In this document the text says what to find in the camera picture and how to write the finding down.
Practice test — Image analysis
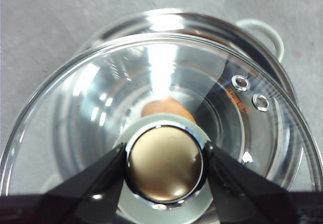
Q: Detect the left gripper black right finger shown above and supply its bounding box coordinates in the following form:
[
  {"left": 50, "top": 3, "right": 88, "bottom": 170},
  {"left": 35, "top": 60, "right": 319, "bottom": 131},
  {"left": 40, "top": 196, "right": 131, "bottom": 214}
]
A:
[{"left": 204, "top": 141, "right": 301, "bottom": 224}]

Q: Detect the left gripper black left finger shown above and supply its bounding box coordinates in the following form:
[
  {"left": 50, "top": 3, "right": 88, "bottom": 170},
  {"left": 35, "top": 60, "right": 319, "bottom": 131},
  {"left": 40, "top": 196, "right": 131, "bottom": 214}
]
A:
[{"left": 37, "top": 142, "right": 127, "bottom": 224}]

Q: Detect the glass lid with green knob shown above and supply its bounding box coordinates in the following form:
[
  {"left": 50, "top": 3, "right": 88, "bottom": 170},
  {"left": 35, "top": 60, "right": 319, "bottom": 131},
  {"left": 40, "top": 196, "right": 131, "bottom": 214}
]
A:
[{"left": 0, "top": 33, "right": 323, "bottom": 212}]

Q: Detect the brown potato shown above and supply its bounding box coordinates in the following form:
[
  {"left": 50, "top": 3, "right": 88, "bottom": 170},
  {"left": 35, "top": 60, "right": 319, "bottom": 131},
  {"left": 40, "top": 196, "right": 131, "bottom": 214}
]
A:
[{"left": 140, "top": 96, "right": 198, "bottom": 124}]

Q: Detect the pale green electric cooking pot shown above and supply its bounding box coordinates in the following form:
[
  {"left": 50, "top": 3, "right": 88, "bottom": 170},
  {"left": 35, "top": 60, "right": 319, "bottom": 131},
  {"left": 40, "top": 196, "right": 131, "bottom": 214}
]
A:
[{"left": 50, "top": 8, "right": 305, "bottom": 193}]

